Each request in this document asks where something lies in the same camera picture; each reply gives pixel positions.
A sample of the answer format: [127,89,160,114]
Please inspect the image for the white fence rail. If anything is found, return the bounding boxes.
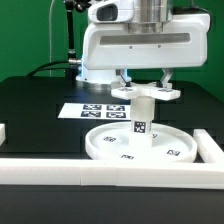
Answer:
[0,158,224,190]
[193,129,224,164]

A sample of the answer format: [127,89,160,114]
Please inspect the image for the white marker sheet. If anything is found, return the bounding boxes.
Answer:
[58,103,130,120]

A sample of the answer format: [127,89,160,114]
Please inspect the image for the white front fence rail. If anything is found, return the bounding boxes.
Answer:
[0,158,224,190]

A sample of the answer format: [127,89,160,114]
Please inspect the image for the white round table top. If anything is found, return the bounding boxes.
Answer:
[85,122,197,163]

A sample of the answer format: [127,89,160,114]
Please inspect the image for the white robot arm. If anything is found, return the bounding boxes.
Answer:
[77,0,212,90]

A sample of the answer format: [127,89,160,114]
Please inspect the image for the white left fence piece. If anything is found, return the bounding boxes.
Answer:
[0,123,6,146]

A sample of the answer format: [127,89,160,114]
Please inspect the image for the white right fence rail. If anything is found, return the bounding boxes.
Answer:
[193,129,224,164]

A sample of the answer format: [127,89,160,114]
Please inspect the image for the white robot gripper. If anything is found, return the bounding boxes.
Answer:
[83,14,210,88]

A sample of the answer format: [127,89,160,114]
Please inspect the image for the white cross-shaped table base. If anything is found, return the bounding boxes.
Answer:
[111,83,181,101]

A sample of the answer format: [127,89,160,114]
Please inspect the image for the white hanging cable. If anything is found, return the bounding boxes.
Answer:
[48,0,58,78]

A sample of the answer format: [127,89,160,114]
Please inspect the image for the black cable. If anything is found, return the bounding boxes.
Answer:
[27,59,82,78]

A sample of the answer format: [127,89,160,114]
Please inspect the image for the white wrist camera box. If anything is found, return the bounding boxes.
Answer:
[88,0,134,23]

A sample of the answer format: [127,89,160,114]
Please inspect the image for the black camera stand pole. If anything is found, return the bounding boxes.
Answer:
[63,0,91,65]

